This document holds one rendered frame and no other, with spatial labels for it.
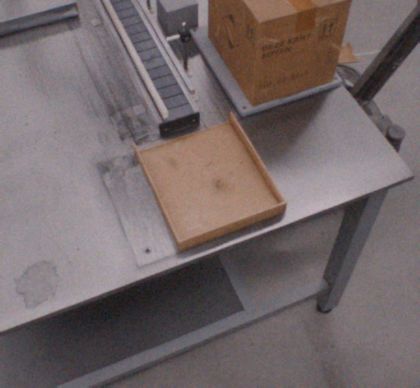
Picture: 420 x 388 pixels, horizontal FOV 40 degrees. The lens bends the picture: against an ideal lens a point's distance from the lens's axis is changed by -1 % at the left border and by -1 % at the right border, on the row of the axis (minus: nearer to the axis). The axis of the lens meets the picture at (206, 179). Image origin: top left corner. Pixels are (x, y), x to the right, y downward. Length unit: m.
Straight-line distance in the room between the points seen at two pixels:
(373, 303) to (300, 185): 0.92
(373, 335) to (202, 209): 1.02
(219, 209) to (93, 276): 0.32
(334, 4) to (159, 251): 0.68
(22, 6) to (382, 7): 2.07
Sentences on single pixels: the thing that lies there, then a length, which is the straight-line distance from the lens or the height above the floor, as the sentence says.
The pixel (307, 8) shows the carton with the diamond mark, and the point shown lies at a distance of 1.38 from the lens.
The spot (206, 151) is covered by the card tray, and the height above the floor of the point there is 0.83.
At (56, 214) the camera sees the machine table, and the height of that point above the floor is 0.83.
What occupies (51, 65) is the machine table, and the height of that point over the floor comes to 0.83.
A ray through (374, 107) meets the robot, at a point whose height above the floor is 0.24.
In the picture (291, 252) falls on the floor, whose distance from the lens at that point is 2.25.
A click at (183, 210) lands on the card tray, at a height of 0.83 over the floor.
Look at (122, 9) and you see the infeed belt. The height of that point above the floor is 0.88.
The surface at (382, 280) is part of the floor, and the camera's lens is 2.26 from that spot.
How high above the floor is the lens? 1.94
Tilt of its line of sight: 54 degrees down
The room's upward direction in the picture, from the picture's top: straight up
